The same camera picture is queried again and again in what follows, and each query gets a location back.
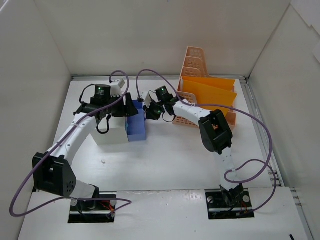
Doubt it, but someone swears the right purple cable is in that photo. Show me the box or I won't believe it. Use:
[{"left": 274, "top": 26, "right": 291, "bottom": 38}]
[{"left": 136, "top": 69, "right": 277, "bottom": 213}]

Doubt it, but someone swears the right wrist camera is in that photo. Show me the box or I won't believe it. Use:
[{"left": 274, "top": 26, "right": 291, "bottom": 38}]
[{"left": 137, "top": 91, "right": 156, "bottom": 110}]

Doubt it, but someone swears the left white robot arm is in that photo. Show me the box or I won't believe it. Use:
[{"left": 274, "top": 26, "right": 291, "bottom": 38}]
[{"left": 32, "top": 80, "right": 138, "bottom": 210}]

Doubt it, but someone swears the orange folder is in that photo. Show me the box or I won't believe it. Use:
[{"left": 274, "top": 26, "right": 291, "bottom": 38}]
[{"left": 181, "top": 76, "right": 238, "bottom": 107}]

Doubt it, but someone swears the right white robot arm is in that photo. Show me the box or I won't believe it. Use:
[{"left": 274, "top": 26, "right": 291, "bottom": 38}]
[{"left": 141, "top": 86, "right": 244, "bottom": 206}]

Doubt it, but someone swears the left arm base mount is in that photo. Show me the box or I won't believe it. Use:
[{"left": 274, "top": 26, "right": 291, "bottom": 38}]
[{"left": 68, "top": 199, "right": 117, "bottom": 224}]

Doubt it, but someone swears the white mini drawer cabinet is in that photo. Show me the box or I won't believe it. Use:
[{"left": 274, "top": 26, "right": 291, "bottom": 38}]
[{"left": 91, "top": 117, "right": 129, "bottom": 145}]

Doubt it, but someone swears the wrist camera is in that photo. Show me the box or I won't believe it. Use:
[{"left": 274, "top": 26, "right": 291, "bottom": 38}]
[
  {"left": 137, "top": 91, "right": 156, "bottom": 110},
  {"left": 109, "top": 78, "right": 125, "bottom": 98}
]

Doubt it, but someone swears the purple cable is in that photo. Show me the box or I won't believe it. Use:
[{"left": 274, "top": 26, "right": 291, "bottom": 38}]
[
  {"left": 136, "top": 69, "right": 277, "bottom": 213},
  {"left": 9, "top": 70, "right": 133, "bottom": 218}
]

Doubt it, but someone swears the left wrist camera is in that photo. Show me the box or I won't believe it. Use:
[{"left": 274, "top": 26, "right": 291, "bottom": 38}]
[{"left": 109, "top": 78, "right": 125, "bottom": 98}]

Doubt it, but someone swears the pink desk organizer rack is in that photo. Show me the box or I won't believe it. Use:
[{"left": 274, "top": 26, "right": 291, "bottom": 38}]
[{"left": 171, "top": 46, "right": 236, "bottom": 131}]

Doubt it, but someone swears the purple drawer with knob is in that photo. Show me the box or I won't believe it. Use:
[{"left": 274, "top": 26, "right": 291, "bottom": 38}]
[{"left": 126, "top": 100, "right": 147, "bottom": 142}]

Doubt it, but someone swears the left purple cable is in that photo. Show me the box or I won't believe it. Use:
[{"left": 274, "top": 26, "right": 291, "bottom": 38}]
[{"left": 9, "top": 70, "right": 133, "bottom": 218}]

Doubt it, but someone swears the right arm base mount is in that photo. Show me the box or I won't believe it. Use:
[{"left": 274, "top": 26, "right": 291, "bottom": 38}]
[{"left": 205, "top": 188, "right": 255, "bottom": 220}]

